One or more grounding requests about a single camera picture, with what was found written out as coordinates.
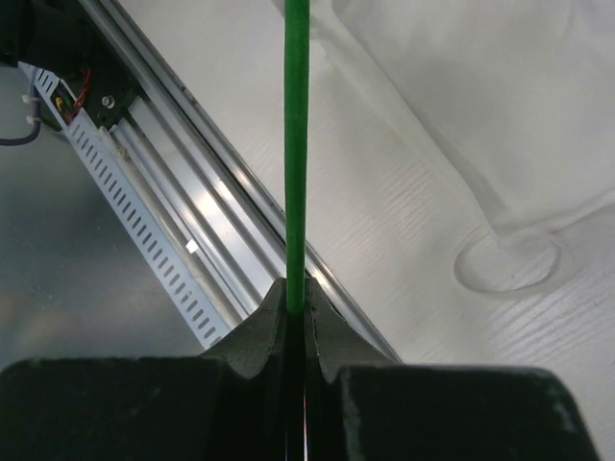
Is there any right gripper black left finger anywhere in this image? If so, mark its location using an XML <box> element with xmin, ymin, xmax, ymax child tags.
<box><xmin>1</xmin><ymin>279</ymin><xmax>287</xmax><ymax>460</ymax></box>

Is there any green hanger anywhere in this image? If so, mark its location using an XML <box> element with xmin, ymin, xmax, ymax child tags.
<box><xmin>283</xmin><ymin>0</ymin><xmax>310</xmax><ymax>315</ymax></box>

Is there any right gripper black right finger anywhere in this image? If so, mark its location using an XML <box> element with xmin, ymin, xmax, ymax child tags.
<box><xmin>305</xmin><ymin>279</ymin><xmax>599</xmax><ymax>460</ymax></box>

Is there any aluminium mounting rail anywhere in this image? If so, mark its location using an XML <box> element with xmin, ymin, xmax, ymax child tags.
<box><xmin>28</xmin><ymin>0</ymin><xmax>403</xmax><ymax>364</ymax></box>

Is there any white tank top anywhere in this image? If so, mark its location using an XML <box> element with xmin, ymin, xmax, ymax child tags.
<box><xmin>301</xmin><ymin>1</ymin><xmax>614</xmax><ymax>298</ymax></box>

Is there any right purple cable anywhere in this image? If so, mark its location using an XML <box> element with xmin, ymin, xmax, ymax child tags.
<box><xmin>0</xmin><ymin>119</ymin><xmax>42</xmax><ymax>148</ymax></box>

